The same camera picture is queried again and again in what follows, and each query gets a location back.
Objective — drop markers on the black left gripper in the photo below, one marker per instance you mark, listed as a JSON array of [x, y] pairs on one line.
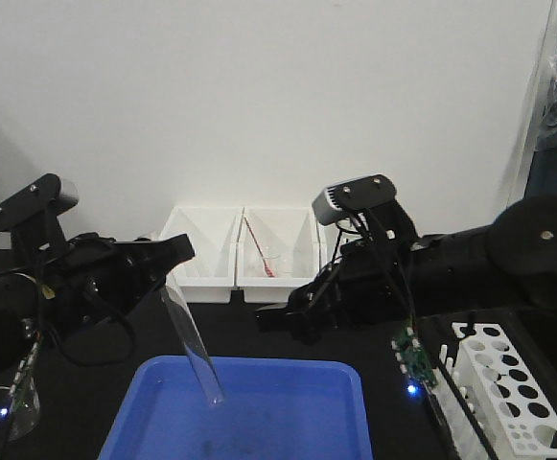
[[94, 279]]

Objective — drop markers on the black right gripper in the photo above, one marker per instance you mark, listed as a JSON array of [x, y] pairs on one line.
[[348, 294]]

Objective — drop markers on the clear glass test tube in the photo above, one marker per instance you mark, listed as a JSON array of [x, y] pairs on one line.
[[193, 345]]

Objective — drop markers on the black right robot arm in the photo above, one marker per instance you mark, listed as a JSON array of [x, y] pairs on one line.
[[509, 263]]

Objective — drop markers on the white test tube rack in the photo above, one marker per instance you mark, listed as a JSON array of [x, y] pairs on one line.
[[491, 401]]

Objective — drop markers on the left white storage bin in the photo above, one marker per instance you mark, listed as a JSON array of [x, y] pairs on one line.
[[213, 231]]

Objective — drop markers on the white storage bin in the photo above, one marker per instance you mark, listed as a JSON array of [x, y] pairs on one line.
[[277, 252], [327, 238], [213, 231]]

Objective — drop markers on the small glass beaker in bin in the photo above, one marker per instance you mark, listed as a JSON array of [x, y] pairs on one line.
[[275, 261]]

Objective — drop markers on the middle white storage bin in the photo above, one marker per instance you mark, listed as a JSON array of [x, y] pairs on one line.
[[277, 252]]

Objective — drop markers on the right white storage bin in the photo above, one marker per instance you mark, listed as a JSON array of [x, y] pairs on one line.
[[327, 238]]

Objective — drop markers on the blue plastic tray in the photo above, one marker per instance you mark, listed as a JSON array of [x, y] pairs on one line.
[[274, 408]]

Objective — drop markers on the glass alcohol lamp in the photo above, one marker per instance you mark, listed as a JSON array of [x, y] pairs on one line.
[[350, 226]]

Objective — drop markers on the green circuit board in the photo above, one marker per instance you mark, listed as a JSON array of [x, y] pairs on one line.
[[412, 359]]

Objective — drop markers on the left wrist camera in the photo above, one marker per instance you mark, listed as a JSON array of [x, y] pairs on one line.
[[49, 192]]

